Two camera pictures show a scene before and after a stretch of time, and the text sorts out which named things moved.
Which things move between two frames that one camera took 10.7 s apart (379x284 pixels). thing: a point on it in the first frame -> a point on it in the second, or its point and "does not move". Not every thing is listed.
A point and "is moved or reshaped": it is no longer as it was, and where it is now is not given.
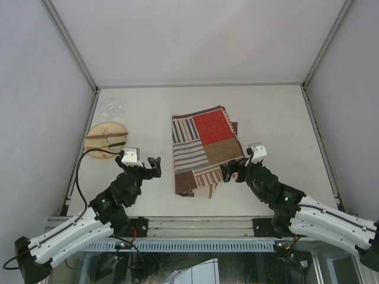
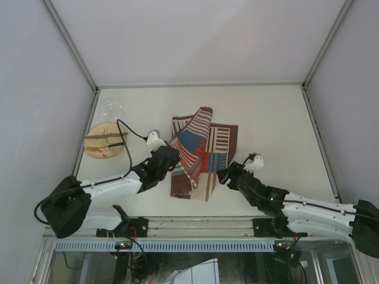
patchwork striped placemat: [202, 142] is moved or reshaped
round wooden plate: [105, 128] does not move
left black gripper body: [141, 173] -> [174, 161]
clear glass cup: [112, 109] does not move
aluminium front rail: [179, 227] does not move
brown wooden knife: [100, 136] does not move
